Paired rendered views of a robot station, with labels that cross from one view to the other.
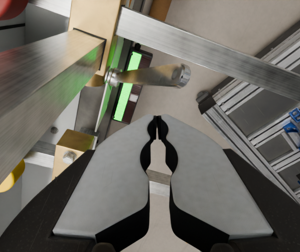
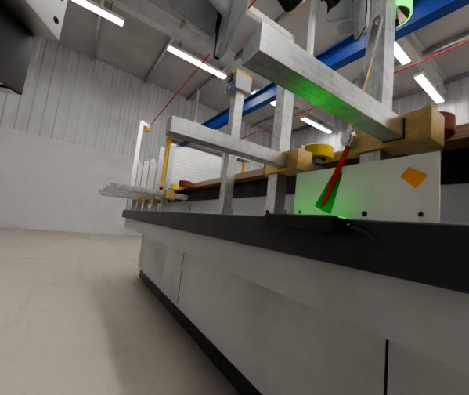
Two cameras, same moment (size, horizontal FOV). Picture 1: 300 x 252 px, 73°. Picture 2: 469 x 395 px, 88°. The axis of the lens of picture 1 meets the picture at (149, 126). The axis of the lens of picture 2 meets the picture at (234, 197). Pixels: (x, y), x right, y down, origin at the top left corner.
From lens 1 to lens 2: 0.60 m
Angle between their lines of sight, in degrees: 76
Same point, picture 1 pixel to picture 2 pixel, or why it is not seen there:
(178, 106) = not seen: outside the picture
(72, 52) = (385, 77)
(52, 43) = (390, 84)
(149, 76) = (370, 51)
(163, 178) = (236, 144)
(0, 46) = not seen: hidden behind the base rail
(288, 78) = (301, 54)
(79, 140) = (303, 160)
